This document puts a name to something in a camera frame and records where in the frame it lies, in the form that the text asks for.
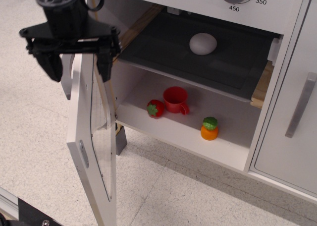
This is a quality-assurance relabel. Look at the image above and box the grey oven door handle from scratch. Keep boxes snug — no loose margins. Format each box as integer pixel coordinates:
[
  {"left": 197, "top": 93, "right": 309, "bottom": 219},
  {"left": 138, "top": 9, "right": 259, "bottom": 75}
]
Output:
[{"left": 60, "top": 54, "right": 75, "bottom": 100}]

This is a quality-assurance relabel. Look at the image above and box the white toy egg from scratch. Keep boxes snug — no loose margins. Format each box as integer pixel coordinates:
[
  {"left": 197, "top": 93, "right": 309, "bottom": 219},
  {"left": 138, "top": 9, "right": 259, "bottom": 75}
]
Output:
[{"left": 189, "top": 33, "right": 217, "bottom": 56}]

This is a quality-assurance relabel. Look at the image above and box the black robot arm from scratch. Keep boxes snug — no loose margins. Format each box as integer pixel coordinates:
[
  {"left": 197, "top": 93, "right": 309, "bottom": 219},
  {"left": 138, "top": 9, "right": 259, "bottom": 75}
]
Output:
[{"left": 19, "top": 0, "right": 121, "bottom": 82}]

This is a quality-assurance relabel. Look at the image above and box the red toy cup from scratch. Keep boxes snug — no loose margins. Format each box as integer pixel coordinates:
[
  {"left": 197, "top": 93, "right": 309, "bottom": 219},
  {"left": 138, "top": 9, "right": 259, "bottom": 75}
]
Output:
[{"left": 163, "top": 86, "right": 190, "bottom": 115}]

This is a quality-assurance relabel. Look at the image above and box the grey cupboard door handle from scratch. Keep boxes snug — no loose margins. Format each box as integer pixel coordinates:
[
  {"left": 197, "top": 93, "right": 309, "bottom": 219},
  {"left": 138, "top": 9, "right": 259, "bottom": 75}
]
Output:
[{"left": 285, "top": 72, "right": 317, "bottom": 138}]

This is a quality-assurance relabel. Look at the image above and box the grey cabinet leg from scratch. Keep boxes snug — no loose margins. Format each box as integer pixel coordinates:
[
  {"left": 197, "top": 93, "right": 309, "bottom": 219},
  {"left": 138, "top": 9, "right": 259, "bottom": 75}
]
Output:
[{"left": 115, "top": 126, "right": 127, "bottom": 156}]

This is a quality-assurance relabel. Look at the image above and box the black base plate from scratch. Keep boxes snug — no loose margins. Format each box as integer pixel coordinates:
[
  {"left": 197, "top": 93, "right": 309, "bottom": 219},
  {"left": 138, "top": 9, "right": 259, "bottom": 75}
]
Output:
[{"left": 18, "top": 198, "right": 61, "bottom": 226}]

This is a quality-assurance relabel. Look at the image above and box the orange toy with green top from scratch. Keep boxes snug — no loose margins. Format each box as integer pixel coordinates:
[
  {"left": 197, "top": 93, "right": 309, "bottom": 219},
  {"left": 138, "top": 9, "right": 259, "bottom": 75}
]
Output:
[{"left": 201, "top": 116, "right": 218, "bottom": 141}]

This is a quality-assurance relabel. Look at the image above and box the dark grey oven tray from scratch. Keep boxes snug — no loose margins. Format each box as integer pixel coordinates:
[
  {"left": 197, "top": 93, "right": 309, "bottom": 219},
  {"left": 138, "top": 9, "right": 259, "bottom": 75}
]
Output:
[{"left": 119, "top": 11, "right": 277, "bottom": 102}]

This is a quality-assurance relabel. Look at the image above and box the white oven door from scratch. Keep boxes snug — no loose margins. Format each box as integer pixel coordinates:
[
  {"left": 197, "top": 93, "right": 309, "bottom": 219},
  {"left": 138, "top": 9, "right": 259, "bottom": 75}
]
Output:
[{"left": 67, "top": 54, "right": 116, "bottom": 226}]

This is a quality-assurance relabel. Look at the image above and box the white cupboard door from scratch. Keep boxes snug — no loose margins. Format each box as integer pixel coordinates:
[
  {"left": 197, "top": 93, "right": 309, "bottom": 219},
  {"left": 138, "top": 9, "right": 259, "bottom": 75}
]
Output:
[{"left": 250, "top": 0, "right": 317, "bottom": 200}]

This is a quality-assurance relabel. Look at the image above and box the red toy strawberry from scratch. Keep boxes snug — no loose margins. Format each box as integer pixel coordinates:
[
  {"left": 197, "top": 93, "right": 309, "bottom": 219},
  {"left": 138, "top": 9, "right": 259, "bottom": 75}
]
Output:
[{"left": 147, "top": 100, "right": 164, "bottom": 118}]

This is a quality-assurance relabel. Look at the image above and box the black cable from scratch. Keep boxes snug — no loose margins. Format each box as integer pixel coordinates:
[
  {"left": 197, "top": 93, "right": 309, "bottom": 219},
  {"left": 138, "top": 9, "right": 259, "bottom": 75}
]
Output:
[{"left": 0, "top": 211, "right": 10, "bottom": 226}]

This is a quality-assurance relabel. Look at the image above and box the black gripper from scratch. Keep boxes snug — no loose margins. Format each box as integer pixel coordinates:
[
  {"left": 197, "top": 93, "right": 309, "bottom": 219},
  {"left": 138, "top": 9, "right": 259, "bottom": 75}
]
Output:
[{"left": 19, "top": 0, "right": 121, "bottom": 82}]

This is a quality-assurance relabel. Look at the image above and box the white toy kitchen cabinet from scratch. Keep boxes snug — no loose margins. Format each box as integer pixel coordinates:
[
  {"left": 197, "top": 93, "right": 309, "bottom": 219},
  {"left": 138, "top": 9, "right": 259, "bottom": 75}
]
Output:
[{"left": 72, "top": 0, "right": 317, "bottom": 204}]

